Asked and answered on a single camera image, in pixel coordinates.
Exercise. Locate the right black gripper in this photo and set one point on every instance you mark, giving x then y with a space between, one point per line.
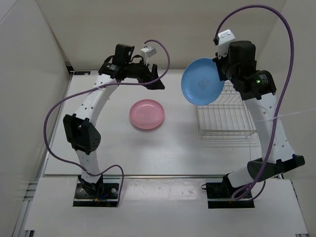
219 62

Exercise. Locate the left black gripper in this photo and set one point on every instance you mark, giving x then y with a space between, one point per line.
147 75

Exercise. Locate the blue plate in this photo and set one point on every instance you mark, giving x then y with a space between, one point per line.
200 82

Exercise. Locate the pink plate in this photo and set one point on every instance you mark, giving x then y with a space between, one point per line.
146 114

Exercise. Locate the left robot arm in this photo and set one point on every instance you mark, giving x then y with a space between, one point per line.
80 128

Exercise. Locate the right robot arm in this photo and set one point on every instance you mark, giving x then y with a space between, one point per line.
258 91

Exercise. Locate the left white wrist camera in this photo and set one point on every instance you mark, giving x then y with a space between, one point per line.
147 52

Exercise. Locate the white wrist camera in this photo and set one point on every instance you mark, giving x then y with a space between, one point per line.
147 52
222 41

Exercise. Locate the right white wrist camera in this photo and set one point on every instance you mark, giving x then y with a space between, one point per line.
222 41

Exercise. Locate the metal wire dish rack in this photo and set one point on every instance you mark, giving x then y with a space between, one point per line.
226 117

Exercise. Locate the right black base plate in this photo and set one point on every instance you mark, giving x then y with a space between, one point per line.
217 198

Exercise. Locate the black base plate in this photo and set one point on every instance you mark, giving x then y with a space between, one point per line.
217 198
107 196

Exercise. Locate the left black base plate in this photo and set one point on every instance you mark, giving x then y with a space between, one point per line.
107 196

